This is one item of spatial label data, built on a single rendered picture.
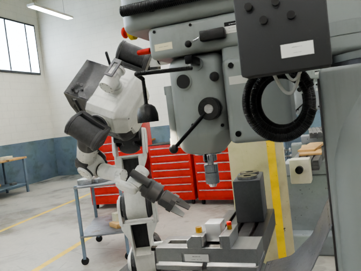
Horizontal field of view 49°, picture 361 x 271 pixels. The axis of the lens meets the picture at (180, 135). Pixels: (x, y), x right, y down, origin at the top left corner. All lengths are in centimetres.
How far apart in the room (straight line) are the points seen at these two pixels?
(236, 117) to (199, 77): 17
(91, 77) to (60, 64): 1097
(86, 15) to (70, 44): 98
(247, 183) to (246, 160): 133
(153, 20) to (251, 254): 79
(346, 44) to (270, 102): 25
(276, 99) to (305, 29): 30
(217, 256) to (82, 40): 1131
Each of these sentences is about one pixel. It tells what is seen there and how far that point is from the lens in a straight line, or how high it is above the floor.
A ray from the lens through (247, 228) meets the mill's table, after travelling 172.
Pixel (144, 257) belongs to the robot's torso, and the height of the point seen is 73.
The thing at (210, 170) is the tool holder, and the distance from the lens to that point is 133.
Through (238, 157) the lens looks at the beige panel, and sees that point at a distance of 309.
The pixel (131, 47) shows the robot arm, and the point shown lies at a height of 177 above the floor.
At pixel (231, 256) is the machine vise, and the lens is 132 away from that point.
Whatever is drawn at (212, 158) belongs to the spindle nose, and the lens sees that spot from 132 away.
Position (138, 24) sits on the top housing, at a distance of 130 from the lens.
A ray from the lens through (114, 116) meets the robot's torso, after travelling 164.
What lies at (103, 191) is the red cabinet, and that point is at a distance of 690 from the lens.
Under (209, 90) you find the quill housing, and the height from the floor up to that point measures 151.
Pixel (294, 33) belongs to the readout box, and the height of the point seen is 160.
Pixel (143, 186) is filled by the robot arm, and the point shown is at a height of 116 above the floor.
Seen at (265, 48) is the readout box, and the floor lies 157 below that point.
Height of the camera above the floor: 145
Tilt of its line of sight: 3 degrees down
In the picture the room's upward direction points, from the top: 7 degrees counter-clockwise
